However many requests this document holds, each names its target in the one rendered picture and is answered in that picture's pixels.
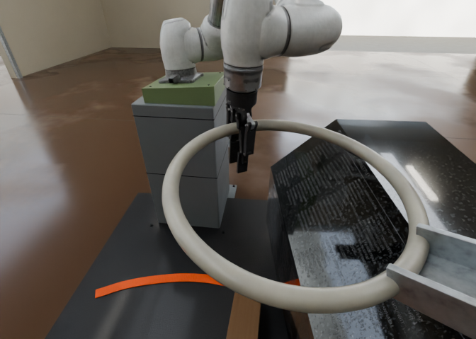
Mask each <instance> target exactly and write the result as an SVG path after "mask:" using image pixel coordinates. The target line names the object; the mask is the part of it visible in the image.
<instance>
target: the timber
mask: <svg viewBox="0 0 476 339"><path fill-rule="evenodd" d="M260 314H261V303H260V302H257V301H254V300H252V299H249V298H247V297H244V296H242V295H240V294H238V293H236V292H234V299H233V303H232V310H231V314H230V319H229V325H228V330H227V337H226V339H258V336H259V322H260Z"/></svg>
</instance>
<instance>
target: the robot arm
mask: <svg viewBox="0 0 476 339"><path fill-rule="evenodd" d="M274 1H275V3H276V5H273V0H210V10H209V14H208V15H207V16H206V17H205V18H204V19H203V22H202V24H201V26H200V27H199V28H193V27H191V24H190V23H189V22H188V21H187V20H186V19H184V18H173V19H169V20H165V21H164V22H163V23H162V27H161V32H160V41H159V42H160V49H161V56H162V60H163V63H164V68H165V74H166V76H165V77H164V78H162V79H160V80H159V84H166V83H170V84H174V83H194V82H195V80H197V79H199V78H200V77H202V76H204V75H203V73H202V72H197V70H196V63H198V62H203V61H215V60H221V59H223V60H224V64H223V67H224V85H225V87H226V88H227V97H226V101H227V103H226V110H227V124H229V123H233V122H237V129H238V130H239V134H233V135H230V136H228V137H229V141H230V143H229V163H234V162H237V173H242V172H245V171H247V166H248V157H249V155H251V154H254V143H255V136H256V128H257V126H258V122H257V121H253V120H252V118H251V117H252V112H251V109H252V107H253V106H254V105H256V102H257V93H258V89H259V88H261V81H262V74H263V69H264V60H265V59H269V58H272V57H306V56H310V55H314V54H319V53H322V52H325V51H326V50H328V49H330V48H331V47H332V45H334V44H335V43H336V41H337V40H338V39H339V37H340V35H341V32H342V28H343V23H342V18H341V15H340V13H339V12H338V11H337V10H336V9H335V8H333V7H332V6H330V5H326V4H324V2H323V1H321V0H274ZM240 125H241V126H240ZM239 148H240V151H239Z"/></svg>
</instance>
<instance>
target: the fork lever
mask: <svg viewBox="0 0 476 339"><path fill-rule="evenodd" d="M416 235H420V236H422V237H424V238H425V239H426V240H427V241H428V242H429V245H430V248H429V254H428V257H427V259H426V262H425V264H424V266H423V268H422V269H421V272H420V273H419V274H415V273H413V272H410V271H408V270H405V269H404V268H401V267H398V266H396V265H393V264H392V263H389V265H388V266H387V267H386V275H387V276H388V277H390V278H391V279H392V280H394V281H395V282H396V283H397V285H398V287H399V294H397V295H396V296H394V297H393V299H396V300H397V301H400V302H402V303H403V304H405V305H407V306H409V307H411V308H413V309H415V310H417V311H419V312H421V313H423V314H425V315H427V316H429V317H431V318H433V319H435V320H436V321H438V322H440V323H442V324H444V325H446V326H448V327H450V328H452V329H454V330H456V331H458V332H460V333H462V334H464V335H466V336H467V337H469V338H472V339H476V239H472V238H469V237H466V236H462V235H459V234H454V233H452V232H449V231H445V230H442V229H437V228H435V227H432V226H428V225H425V224H420V223H418V224H417V226H416Z"/></svg>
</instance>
